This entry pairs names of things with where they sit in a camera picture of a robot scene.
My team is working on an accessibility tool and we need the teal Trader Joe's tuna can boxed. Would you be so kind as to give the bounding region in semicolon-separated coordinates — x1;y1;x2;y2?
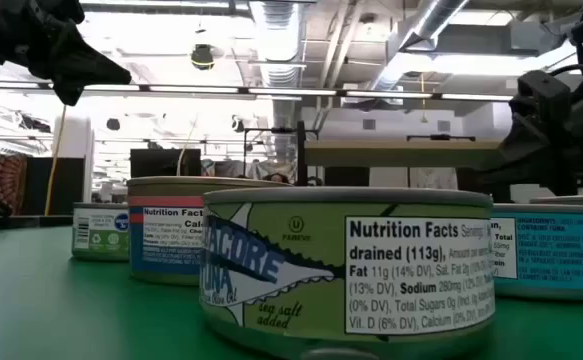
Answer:
489;201;583;302

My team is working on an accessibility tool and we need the wooden shelf on black stand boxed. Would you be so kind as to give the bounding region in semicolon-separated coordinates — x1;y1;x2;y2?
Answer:
294;118;478;188

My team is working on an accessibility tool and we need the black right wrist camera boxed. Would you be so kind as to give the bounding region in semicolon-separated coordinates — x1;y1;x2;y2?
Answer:
514;68;573;124

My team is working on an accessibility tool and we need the corrugated silver ventilation duct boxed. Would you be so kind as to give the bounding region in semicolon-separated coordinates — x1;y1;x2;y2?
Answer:
247;0;308;166

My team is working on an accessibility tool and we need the white column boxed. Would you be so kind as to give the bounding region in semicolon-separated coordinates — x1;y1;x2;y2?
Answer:
52;113;96;204

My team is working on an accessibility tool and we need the wooden shelf board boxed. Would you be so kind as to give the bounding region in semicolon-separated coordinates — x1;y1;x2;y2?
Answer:
303;138;503;170

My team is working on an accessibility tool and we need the large black ceiling speaker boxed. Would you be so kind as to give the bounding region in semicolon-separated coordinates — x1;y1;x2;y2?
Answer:
190;43;216;72

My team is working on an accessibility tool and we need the red patterned cloth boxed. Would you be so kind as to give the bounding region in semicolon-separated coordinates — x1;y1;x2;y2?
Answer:
0;151;29;217

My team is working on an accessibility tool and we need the pale hanging cable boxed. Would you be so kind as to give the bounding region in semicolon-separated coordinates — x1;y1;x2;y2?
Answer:
175;114;200;177

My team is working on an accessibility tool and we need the green table mat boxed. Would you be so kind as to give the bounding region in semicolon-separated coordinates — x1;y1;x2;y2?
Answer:
0;224;583;360

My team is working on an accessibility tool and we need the overhead LED light bar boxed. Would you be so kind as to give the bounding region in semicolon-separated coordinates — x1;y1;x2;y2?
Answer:
0;79;516;103

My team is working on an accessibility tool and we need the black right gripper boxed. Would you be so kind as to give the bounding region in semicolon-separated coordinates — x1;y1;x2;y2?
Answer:
485;97;583;197

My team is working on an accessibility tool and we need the person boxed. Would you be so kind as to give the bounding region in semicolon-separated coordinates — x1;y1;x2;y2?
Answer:
262;171;291;186

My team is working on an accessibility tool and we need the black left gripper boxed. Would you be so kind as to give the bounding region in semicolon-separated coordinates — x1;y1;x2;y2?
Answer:
0;0;133;108

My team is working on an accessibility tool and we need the blue red Wild Planet can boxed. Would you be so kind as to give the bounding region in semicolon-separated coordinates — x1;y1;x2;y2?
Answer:
126;175;293;287

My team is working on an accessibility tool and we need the yellow extension cable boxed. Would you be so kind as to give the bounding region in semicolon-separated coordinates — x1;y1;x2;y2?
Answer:
43;103;69;217

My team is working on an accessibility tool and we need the silver lidded tuna can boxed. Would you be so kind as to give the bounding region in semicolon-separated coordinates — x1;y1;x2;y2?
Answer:
529;194;583;208

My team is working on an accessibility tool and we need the green Bumble Bee tuna can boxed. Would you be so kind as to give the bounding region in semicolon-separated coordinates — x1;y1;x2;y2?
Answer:
71;201;131;263

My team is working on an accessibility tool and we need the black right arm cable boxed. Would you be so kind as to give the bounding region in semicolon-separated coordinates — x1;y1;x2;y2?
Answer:
549;2;583;79

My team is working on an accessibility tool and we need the spiral silver ventilation duct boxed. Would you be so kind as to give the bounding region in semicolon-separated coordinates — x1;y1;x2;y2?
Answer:
368;0;472;94

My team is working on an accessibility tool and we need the black partition panel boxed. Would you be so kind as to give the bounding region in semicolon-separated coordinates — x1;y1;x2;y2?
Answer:
24;156;86;217

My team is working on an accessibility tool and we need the black background monitor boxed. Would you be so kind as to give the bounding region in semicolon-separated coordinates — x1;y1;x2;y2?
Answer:
129;147;203;178

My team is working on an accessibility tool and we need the olive green albacore tuna can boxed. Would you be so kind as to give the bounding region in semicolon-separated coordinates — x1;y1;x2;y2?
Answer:
199;186;497;360

